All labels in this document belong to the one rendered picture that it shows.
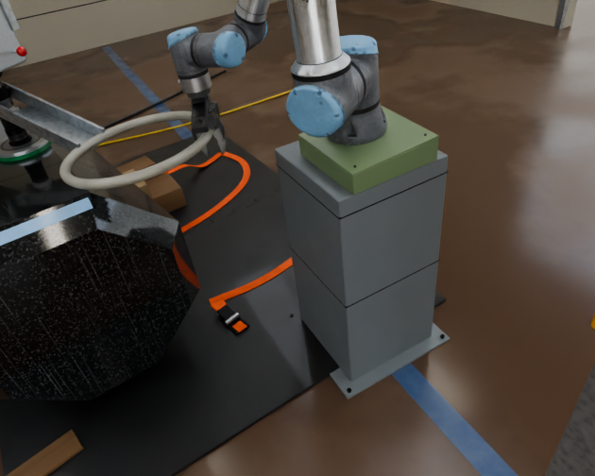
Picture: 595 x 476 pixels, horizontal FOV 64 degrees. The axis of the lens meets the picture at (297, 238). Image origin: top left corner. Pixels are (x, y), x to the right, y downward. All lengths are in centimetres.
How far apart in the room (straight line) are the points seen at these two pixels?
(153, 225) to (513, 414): 142
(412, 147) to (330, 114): 31
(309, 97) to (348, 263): 54
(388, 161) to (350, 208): 17
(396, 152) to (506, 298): 110
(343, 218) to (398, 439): 83
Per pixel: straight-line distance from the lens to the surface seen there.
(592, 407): 99
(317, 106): 121
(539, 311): 228
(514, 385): 201
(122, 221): 169
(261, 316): 218
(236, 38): 139
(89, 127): 185
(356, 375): 192
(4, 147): 215
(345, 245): 143
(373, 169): 135
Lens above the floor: 160
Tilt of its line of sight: 38 degrees down
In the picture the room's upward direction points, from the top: 8 degrees counter-clockwise
